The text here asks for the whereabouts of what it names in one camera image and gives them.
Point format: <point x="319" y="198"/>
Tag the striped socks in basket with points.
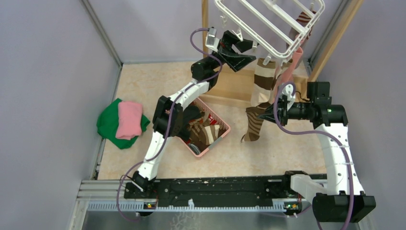
<point x="203" y="133"/>

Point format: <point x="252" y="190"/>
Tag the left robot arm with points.
<point x="168" y="116"/>

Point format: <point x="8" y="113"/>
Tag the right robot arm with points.
<point x="343" y="198"/>

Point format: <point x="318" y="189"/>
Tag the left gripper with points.
<point x="236" y="61"/>

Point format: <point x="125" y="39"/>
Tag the white clip hanger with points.
<point x="277" y="27"/>

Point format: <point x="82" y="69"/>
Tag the green cloth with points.
<point x="107" y="125"/>

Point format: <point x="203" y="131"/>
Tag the pink folded cloth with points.
<point x="129" y="123"/>

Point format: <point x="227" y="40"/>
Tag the pink sock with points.
<point x="287" y="75"/>

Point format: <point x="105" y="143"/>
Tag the wooden rack stand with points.
<point x="234" y="89"/>

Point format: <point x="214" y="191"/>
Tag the cream brown wide-striped sock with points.
<point x="265" y="76"/>

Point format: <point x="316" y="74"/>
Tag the tan brown striped sock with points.
<point x="254" y="123"/>

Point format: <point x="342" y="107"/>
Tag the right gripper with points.
<point x="269" y="117"/>

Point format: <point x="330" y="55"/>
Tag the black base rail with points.
<point x="247" y="193"/>

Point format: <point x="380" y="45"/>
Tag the pink plastic basket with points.
<point x="207" y="113"/>

